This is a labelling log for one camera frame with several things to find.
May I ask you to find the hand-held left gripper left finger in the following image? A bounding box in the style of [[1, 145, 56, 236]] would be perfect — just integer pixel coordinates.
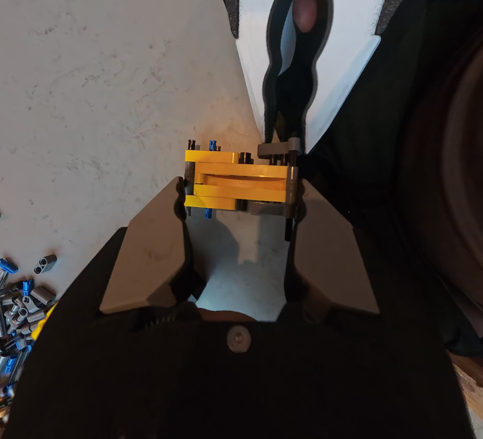
[[100, 177, 191, 315]]

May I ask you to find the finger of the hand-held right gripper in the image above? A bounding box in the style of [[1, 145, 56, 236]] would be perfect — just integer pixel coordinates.
[[234, 0, 293, 145], [301, 0, 402, 154]]

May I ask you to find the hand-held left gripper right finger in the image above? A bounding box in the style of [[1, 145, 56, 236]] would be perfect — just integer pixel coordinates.
[[291, 179, 380, 315]]

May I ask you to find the grey desk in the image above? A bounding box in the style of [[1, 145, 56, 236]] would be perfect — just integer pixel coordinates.
[[0, 0, 302, 319]]

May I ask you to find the pile of small bricks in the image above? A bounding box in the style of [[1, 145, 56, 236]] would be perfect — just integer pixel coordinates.
[[0, 253, 61, 403]]

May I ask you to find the yellow brick panel piece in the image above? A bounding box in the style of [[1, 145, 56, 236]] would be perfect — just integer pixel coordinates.
[[184, 140, 301, 219]]

